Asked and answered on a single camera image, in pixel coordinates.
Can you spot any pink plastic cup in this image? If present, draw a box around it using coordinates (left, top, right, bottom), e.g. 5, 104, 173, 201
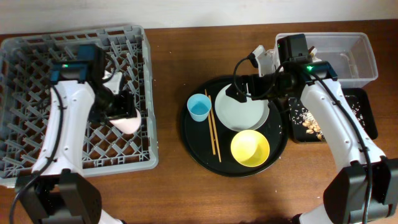
109, 110, 141, 134

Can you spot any nut shells and rice waste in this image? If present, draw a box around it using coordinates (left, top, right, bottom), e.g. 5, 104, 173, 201
288, 95, 371, 142

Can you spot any grey round plate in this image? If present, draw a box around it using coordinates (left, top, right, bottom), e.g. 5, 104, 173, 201
215, 84, 270, 132

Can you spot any yellow plastic bowl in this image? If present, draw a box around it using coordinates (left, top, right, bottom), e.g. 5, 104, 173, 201
230, 130, 271, 167

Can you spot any wooden chopstick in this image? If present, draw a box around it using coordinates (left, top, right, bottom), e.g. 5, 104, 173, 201
210, 106, 222, 163
205, 89, 216, 155

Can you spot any light blue plastic cup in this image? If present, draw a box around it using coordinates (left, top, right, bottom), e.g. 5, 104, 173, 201
187, 93, 211, 122

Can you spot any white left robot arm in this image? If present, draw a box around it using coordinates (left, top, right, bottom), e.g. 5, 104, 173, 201
14, 80, 141, 223

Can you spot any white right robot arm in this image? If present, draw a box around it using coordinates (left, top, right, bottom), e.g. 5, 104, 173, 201
227, 66, 397, 223

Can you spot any grey dishwasher rack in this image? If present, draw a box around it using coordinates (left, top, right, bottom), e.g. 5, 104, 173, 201
1, 25, 159, 188

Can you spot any black rectangular tray bin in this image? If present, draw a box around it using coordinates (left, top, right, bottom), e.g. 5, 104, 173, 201
288, 88, 378, 143

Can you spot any round black tray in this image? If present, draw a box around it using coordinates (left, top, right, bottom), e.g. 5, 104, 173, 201
180, 76, 289, 177

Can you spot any clear plastic bin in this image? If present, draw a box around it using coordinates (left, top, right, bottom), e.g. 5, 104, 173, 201
254, 32, 379, 90

